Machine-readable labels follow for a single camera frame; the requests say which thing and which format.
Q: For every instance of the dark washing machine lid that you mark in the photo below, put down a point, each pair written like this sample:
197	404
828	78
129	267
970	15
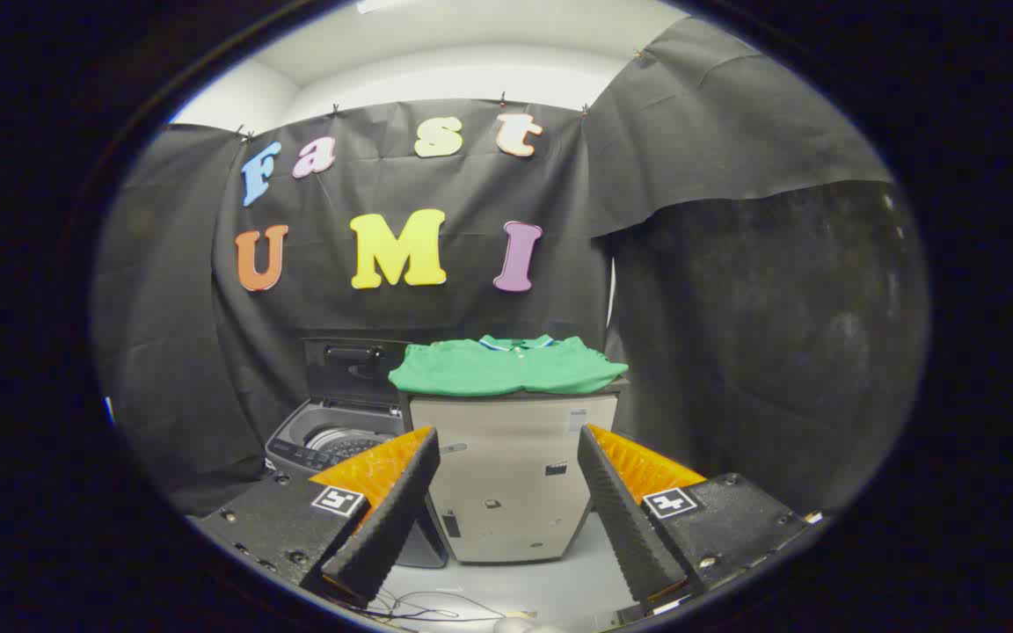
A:
353	369

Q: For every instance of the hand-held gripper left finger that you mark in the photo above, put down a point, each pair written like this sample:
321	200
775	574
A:
388	519

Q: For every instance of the beige cabinet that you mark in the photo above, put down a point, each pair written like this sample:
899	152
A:
511	475

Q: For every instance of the black backdrop cloth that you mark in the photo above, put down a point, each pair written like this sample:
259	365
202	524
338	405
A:
436	220

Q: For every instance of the green polo shirt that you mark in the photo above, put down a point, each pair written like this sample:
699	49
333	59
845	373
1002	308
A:
506	367

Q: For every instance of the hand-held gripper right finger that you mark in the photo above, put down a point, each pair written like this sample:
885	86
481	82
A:
625	519

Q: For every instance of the grey washing machine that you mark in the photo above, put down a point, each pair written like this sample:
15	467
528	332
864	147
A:
331	440

